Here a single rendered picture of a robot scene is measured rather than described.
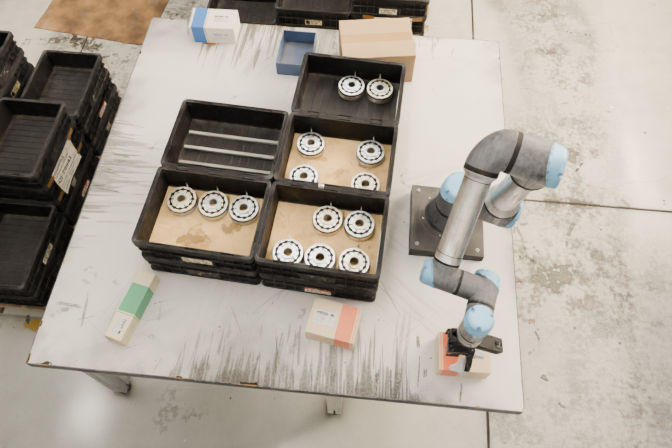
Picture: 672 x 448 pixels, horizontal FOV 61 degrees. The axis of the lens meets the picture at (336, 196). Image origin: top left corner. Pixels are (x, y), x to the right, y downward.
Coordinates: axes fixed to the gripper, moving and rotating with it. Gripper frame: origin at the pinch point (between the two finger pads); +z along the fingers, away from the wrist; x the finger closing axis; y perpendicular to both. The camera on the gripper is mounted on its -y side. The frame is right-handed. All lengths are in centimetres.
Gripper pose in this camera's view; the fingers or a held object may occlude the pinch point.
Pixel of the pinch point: (463, 353)
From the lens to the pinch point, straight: 191.4
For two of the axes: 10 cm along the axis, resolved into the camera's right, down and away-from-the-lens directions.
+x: -0.8, 8.6, -5.0
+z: 0.0, 5.0, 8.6
